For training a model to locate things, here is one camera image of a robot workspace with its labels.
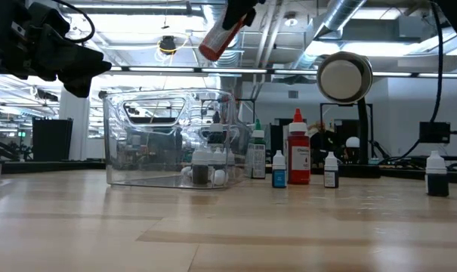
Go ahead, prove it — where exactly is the black monitor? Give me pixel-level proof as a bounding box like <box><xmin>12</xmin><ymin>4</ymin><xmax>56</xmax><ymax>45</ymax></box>
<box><xmin>418</xmin><ymin>121</ymin><xmax>452</xmax><ymax>144</ymax></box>

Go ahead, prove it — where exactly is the small black dropper bottle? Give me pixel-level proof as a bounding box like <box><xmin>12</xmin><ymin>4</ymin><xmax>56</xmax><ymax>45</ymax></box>
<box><xmin>323</xmin><ymin>151</ymin><xmax>339</xmax><ymax>189</ymax></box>

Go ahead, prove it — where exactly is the black desk lamp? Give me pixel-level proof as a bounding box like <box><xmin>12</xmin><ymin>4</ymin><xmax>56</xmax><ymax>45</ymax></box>
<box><xmin>316</xmin><ymin>51</ymin><xmax>383</xmax><ymax>179</ymax></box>

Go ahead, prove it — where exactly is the black overhead camera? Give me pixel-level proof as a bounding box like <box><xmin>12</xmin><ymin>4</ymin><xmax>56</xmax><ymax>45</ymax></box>
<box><xmin>158</xmin><ymin>36</ymin><xmax>178</xmax><ymax>56</ymax></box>

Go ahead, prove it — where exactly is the clear plastic storage bin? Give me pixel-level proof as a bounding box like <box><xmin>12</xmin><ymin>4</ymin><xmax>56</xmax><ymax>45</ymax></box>
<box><xmin>102</xmin><ymin>88</ymin><xmax>252</xmax><ymax>190</ymax></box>

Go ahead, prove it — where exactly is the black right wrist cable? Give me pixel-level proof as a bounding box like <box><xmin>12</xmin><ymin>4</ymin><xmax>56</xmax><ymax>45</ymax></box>
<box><xmin>378</xmin><ymin>0</ymin><xmax>445</xmax><ymax>164</ymax></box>

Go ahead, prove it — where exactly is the small navy dropper bottle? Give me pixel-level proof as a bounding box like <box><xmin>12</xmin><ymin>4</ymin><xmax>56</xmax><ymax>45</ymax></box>
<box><xmin>425</xmin><ymin>150</ymin><xmax>450</xmax><ymax>198</ymax></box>

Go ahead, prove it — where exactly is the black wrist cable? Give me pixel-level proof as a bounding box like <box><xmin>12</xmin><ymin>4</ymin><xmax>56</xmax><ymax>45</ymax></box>
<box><xmin>378</xmin><ymin>0</ymin><xmax>445</xmax><ymax>164</ymax></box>
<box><xmin>50</xmin><ymin>0</ymin><xmax>97</xmax><ymax>45</ymax></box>

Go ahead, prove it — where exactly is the black cabinet panel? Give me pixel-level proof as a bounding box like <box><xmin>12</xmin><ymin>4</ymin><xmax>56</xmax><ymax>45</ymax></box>
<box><xmin>32</xmin><ymin>117</ymin><xmax>73</xmax><ymax>162</ymax></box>

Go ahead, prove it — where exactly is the spiral metal air duct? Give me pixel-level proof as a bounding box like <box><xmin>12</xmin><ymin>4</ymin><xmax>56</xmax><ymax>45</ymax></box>
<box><xmin>203</xmin><ymin>0</ymin><xmax>246</xmax><ymax>99</ymax></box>
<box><xmin>294</xmin><ymin>0</ymin><xmax>367</xmax><ymax>71</ymax></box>

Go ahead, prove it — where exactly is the tall green food coloring bottle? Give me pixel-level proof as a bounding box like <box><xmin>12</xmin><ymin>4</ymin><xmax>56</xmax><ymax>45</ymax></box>
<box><xmin>246</xmin><ymin>119</ymin><xmax>267</xmax><ymax>180</ymax></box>

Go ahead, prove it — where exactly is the rectangular ceiling light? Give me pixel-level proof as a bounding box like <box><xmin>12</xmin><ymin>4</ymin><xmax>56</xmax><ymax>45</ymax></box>
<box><xmin>307</xmin><ymin>39</ymin><xmax>455</xmax><ymax>57</ymax></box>

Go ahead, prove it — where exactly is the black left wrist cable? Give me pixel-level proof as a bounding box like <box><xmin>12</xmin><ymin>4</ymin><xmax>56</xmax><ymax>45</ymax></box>
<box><xmin>50</xmin><ymin>0</ymin><xmax>97</xmax><ymax>45</ymax></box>

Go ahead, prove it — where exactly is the grey ceiling pipe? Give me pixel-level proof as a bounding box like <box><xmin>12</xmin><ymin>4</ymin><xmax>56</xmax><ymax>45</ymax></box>
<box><xmin>73</xmin><ymin>0</ymin><xmax>193</xmax><ymax>16</ymax></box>

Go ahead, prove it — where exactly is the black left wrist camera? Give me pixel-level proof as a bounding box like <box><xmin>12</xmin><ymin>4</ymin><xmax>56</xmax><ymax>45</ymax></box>
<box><xmin>26</xmin><ymin>2</ymin><xmax>71</xmax><ymax>39</ymax></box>

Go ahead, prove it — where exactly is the small blue dropper bottle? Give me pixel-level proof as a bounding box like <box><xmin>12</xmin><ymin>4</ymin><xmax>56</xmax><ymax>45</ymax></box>
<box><xmin>271</xmin><ymin>150</ymin><xmax>287</xmax><ymax>189</ymax></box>

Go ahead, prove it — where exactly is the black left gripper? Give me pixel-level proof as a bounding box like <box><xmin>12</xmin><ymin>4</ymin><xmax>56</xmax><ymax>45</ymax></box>
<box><xmin>14</xmin><ymin>14</ymin><xmax>112</xmax><ymax>98</ymax></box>

